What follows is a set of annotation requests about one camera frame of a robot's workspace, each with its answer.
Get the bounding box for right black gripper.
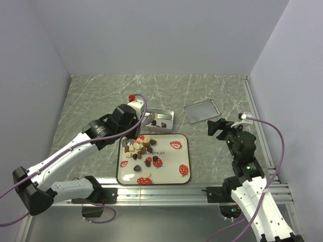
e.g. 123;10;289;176
207;117;246;159

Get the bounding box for silver tin lid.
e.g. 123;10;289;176
184;99;221;124

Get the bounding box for metal serving tongs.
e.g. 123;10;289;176
121;112;157;148

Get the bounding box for silver rectangular tin box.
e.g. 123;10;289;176
142;108;174;134

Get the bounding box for dark heart chocolate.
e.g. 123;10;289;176
133;165;142;172

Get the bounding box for white oval chocolate front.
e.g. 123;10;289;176
142;172;151;178

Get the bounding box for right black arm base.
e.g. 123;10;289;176
203;187;242;222

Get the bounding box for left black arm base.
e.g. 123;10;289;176
71;188;118;224

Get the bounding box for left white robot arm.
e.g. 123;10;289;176
13;100;146;216

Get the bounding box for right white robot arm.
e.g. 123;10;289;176
207;114;304;241

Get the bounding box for dark round chocolate right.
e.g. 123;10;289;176
149;139;156;146

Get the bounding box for white strawberry pattern tray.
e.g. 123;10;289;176
116;134;191;186

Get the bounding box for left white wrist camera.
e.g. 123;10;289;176
128;94;144;116

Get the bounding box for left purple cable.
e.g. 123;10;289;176
0;93;147;226

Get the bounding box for purple cable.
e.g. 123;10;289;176
204;117;286;242
0;93;147;226

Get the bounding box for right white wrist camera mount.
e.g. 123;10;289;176
231;112;253;128

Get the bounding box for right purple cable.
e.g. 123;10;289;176
204;117;286;242

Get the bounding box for aluminium frame rail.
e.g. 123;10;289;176
52;180;294;206

